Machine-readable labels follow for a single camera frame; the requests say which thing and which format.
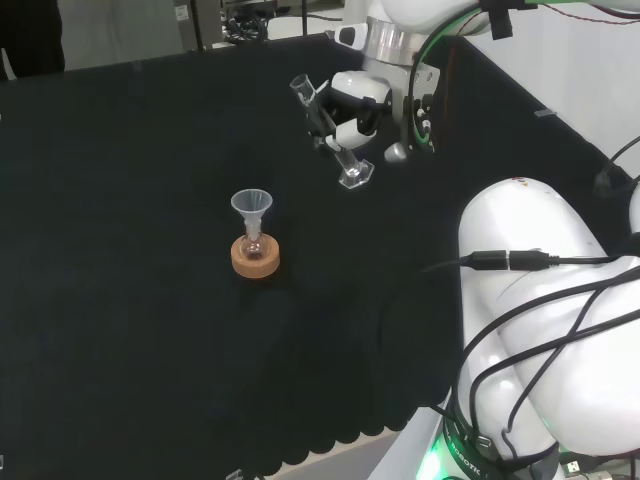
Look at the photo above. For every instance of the round-bottom glass flask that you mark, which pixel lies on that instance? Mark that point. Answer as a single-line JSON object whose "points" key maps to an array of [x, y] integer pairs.
{"points": [[252, 250]]}

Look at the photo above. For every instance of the black bench cloth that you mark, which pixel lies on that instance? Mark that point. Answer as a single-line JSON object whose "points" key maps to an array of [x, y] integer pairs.
{"points": [[125, 250]]}

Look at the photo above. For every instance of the clear glass graduated cylinder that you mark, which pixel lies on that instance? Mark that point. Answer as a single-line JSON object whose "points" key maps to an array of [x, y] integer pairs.
{"points": [[356, 172]]}

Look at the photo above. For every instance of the person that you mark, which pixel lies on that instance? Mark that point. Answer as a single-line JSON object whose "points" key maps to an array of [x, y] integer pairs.
{"points": [[30, 35]]}

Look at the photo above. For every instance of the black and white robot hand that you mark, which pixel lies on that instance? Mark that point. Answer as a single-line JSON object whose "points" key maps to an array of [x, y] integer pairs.
{"points": [[360, 87]]}

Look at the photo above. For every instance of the grey cloth clip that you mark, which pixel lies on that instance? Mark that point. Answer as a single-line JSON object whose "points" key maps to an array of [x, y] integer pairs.
{"points": [[545, 113]]}

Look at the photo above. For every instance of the grey cabinet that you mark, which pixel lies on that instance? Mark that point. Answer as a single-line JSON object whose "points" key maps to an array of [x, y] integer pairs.
{"points": [[207, 25]]}

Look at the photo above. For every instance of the clear plastic funnel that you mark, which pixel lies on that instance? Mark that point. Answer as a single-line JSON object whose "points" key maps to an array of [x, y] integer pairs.
{"points": [[251, 205]]}

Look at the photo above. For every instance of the pale board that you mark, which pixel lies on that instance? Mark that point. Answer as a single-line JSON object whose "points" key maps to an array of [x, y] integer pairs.
{"points": [[125, 30]]}

